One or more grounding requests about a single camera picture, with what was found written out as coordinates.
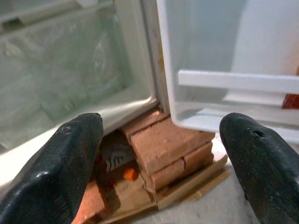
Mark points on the orange and red juice bottle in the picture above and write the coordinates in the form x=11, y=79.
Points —
x=290, y=101

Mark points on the white fridge door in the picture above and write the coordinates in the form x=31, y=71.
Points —
x=168, y=70

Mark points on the small orange object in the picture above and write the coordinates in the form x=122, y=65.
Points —
x=130, y=174

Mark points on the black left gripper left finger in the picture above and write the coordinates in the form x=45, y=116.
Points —
x=51, y=177

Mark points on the translucent fridge crisper drawer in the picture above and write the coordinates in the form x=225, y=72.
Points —
x=58, y=70

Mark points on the white door shelf rail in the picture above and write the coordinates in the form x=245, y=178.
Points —
x=233, y=81

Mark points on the crumpled striped paper wrapper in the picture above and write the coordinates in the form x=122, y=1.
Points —
x=116, y=158

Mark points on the white fridge cabinet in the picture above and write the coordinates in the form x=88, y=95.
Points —
x=137, y=46

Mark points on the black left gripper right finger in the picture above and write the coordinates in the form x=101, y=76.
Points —
x=268, y=175

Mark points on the brown cardboard sheet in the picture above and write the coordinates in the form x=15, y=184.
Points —
x=130, y=198

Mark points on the flat wooden board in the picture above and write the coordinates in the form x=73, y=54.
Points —
x=187, y=193

